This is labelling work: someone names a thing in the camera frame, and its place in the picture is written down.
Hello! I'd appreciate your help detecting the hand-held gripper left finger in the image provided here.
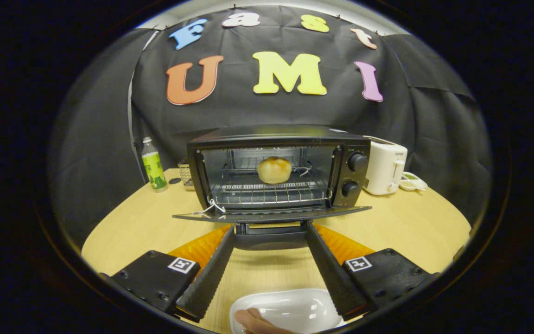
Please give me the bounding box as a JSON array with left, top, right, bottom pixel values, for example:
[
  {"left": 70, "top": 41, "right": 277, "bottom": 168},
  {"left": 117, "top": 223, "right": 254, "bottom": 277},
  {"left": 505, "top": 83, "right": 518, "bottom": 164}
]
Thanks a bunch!
[{"left": 109, "top": 226, "right": 236, "bottom": 323}]

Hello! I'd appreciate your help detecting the golden bread bun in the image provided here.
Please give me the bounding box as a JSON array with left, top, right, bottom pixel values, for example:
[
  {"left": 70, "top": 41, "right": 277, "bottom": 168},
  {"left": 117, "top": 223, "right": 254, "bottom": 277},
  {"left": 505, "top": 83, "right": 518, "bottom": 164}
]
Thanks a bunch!
[{"left": 257, "top": 156, "right": 292, "bottom": 185}]

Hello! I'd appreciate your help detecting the green label plastic bottle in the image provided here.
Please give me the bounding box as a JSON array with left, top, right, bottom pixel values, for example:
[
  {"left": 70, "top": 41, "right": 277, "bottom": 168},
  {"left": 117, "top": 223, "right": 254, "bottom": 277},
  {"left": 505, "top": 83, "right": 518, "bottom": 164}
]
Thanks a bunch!
[{"left": 141, "top": 137, "right": 168, "bottom": 191}]

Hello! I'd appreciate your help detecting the white pop-up toaster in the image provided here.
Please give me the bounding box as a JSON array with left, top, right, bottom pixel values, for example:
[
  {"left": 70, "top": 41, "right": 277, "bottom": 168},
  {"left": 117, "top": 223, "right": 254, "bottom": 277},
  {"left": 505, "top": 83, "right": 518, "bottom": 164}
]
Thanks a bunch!
[{"left": 362, "top": 135, "right": 408, "bottom": 196}]

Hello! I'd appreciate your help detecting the small wire basket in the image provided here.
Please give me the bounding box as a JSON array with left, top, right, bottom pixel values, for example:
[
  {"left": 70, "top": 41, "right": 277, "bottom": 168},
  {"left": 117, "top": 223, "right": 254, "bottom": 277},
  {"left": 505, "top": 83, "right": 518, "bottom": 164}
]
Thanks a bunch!
[{"left": 178, "top": 159, "right": 193, "bottom": 187}]

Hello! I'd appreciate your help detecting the white square plate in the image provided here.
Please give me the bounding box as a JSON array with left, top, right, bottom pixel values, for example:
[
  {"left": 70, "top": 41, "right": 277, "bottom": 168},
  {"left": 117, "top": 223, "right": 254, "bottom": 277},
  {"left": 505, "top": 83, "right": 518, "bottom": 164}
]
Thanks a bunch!
[{"left": 229, "top": 288, "right": 345, "bottom": 334}]

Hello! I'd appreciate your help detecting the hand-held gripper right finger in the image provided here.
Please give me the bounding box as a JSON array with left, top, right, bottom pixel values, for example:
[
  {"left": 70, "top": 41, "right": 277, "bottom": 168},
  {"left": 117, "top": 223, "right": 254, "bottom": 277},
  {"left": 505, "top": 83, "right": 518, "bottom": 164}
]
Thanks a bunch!
[{"left": 306, "top": 222, "right": 437, "bottom": 321}]

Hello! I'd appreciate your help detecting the black toaster oven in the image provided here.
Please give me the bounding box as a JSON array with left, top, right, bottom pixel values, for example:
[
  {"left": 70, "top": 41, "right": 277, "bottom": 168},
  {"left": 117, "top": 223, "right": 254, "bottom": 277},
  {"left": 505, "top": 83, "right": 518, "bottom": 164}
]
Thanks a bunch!
[{"left": 172, "top": 124, "right": 372, "bottom": 251}]

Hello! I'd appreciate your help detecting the white divided condiment dish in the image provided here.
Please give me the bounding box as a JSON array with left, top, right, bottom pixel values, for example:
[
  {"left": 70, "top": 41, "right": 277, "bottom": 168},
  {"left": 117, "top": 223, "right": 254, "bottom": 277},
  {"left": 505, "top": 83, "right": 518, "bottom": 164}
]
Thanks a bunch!
[{"left": 399, "top": 172, "right": 428, "bottom": 192}]

